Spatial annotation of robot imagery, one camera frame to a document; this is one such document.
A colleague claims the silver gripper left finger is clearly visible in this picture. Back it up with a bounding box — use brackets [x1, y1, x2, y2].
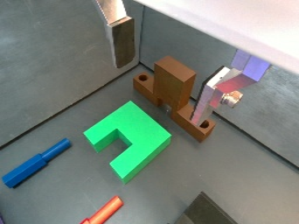
[93, 0, 136, 68]

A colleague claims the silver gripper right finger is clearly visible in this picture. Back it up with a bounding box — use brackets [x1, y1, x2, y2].
[190, 50, 269, 125]

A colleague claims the green U-shaped block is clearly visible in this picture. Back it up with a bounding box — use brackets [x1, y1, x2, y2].
[82, 101, 172, 184]

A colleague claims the black fixture block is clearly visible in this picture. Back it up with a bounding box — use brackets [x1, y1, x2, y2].
[173, 192, 237, 224]

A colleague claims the brown T-shaped block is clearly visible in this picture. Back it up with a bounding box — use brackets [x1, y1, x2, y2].
[133, 56, 214, 142]

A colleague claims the red peg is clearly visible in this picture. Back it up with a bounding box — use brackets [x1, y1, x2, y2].
[80, 196, 124, 224]

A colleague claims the blue peg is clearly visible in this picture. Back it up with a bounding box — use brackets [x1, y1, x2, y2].
[2, 138, 70, 188]

